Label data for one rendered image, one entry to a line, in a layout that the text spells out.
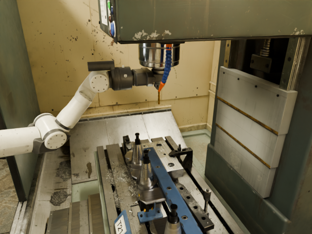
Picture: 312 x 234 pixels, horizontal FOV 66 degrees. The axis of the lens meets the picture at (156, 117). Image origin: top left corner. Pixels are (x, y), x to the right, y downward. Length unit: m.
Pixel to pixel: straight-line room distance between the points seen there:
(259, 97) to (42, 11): 1.47
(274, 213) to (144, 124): 1.21
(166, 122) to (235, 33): 1.49
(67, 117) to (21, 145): 0.17
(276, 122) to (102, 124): 1.39
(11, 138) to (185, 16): 0.66
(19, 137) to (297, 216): 1.14
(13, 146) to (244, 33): 0.78
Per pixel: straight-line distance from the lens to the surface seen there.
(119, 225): 1.02
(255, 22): 0.73
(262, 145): 1.17
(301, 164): 1.09
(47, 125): 0.94
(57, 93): 2.00
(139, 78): 0.91
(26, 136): 0.93
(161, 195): 0.71
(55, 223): 1.42
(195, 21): 0.64
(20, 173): 1.38
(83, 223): 1.34
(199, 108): 2.33
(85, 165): 1.82
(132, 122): 2.06
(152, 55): 0.88
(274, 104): 1.07
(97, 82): 0.87
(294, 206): 1.21
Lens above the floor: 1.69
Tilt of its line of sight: 24 degrees down
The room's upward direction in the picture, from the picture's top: straight up
